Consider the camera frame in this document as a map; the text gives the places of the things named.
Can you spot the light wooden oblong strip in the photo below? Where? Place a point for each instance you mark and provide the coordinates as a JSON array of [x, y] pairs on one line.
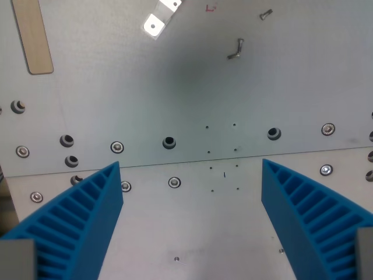
[[33, 38]]

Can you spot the mounted socket screw with washer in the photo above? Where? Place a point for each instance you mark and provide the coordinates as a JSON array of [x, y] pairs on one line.
[[117, 147], [126, 186], [174, 182], [22, 151], [326, 170], [36, 197], [328, 129]]

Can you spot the bent shiny metal bracket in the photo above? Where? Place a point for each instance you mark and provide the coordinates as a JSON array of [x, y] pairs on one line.
[[157, 21]]

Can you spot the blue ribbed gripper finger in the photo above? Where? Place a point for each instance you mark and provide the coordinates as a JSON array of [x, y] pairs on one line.
[[87, 216], [294, 204]]

